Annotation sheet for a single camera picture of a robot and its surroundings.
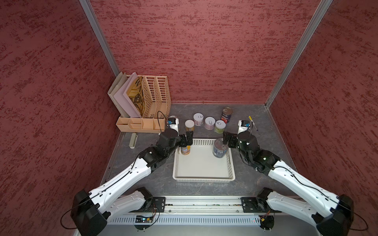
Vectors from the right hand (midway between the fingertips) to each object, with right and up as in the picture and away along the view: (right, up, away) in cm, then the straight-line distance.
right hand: (230, 135), depth 77 cm
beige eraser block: (-60, -6, +17) cm, 63 cm away
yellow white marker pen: (+24, +9, +33) cm, 42 cm away
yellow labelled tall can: (-25, -10, +10) cm, 29 cm away
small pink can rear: (-16, +9, +27) cm, 33 cm away
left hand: (-24, 0, -1) cm, 24 cm away
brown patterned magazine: (-59, +26, +20) cm, 68 cm away
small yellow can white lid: (-22, +4, +22) cm, 31 cm away
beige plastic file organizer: (-49, +22, +33) cm, 63 cm away
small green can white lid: (-1, +3, +23) cm, 23 cm away
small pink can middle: (-8, +7, +25) cm, 28 cm away
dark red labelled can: (+4, +12, +26) cm, 29 cm away
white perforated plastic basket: (-15, -19, +8) cm, 25 cm away
